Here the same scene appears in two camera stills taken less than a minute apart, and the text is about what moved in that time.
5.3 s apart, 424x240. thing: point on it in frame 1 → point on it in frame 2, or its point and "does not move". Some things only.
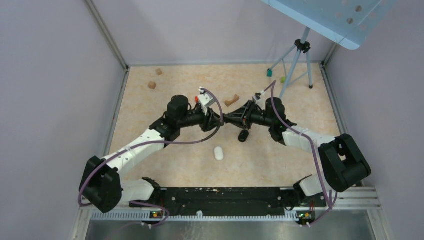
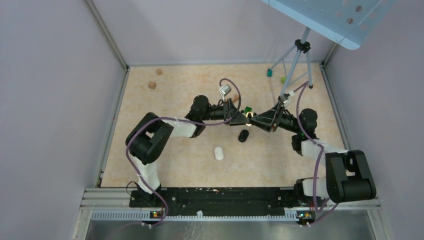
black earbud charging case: (243, 135) does not move
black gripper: (258, 95) → (284, 99)
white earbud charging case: (219, 154) does not move
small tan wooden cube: (159, 72) does not move
